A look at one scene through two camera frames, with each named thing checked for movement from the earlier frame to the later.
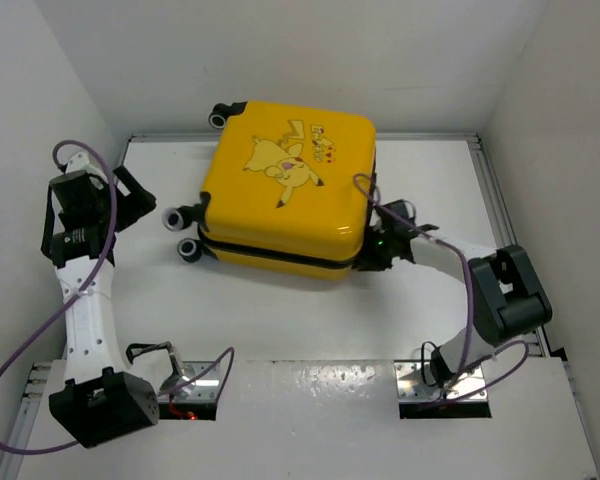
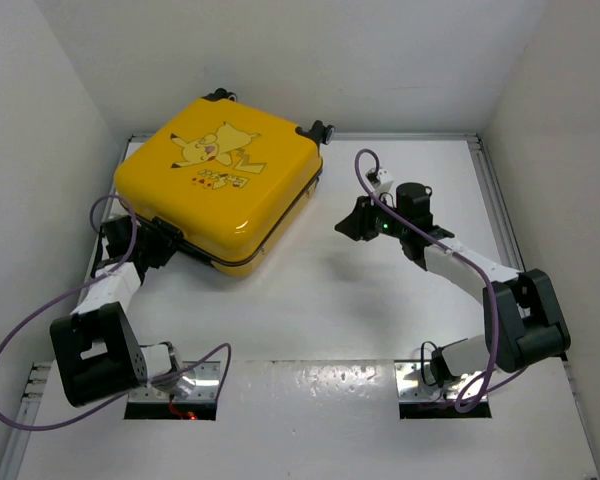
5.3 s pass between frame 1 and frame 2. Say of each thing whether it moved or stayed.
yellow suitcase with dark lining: moved
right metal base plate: stayed
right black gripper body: moved
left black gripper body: moved
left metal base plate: stayed
